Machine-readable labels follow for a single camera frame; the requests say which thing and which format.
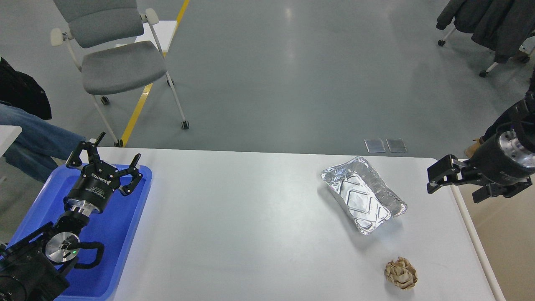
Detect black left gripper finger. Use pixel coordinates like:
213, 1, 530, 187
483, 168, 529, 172
66, 132, 106, 169
115, 153, 143, 196

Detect seated person in jeans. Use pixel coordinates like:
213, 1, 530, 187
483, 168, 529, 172
0, 57, 86, 183

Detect grey office chair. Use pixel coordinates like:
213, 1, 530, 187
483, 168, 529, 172
50, 0, 190, 147

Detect crumpled brown paper ball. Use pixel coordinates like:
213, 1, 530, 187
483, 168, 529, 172
385, 256, 418, 290

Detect left floor socket plate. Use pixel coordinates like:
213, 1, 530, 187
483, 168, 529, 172
364, 139, 386, 153

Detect beige plastic bin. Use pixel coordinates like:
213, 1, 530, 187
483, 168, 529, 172
458, 185, 535, 301

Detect white board behind chair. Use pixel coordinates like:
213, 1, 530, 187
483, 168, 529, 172
115, 20, 178, 54

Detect tan boot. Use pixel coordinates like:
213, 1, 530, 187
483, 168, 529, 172
464, 138, 484, 158

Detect aluminium foil tray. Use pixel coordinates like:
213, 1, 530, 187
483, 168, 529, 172
321, 156, 408, 235

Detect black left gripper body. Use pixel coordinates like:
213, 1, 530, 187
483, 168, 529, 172
64, 162, 119, 214

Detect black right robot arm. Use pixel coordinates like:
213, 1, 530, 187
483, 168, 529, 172
426, 83, 535, 203

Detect right floor socket plate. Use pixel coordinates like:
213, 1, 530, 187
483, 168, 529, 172
386, 138, 408, 153

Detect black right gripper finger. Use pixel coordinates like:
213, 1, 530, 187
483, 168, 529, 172
473, 184, 507, 204
427, 154, 468, 194

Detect dark jackets on chair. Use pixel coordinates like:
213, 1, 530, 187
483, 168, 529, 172
436, 0, 535, 78

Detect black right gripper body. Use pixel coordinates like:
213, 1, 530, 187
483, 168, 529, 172
461, 131, 534, 197

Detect white side table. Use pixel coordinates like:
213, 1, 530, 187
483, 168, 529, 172
0, 125, 22, 156

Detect floor socket plate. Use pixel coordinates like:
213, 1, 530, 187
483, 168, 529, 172
386, 138, 408, 153
364, 139, 386, 153

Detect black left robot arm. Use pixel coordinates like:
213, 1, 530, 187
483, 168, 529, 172
1, 132, 143, 301

